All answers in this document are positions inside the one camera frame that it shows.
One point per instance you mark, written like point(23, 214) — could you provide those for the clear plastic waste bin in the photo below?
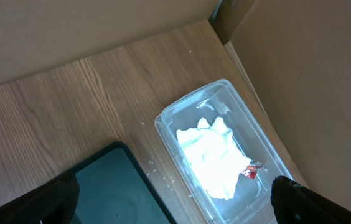
point(251, 202)

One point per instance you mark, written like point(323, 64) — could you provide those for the black tray bin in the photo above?
point(115, 189)

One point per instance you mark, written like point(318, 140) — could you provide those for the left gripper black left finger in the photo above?
point(53, 202)

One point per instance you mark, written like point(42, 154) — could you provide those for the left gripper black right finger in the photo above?
point(295, 204)

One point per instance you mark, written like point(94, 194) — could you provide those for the red snack wrapper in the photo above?
point(251, 170)

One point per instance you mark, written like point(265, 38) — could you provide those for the white napkin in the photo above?
point(213, 156)

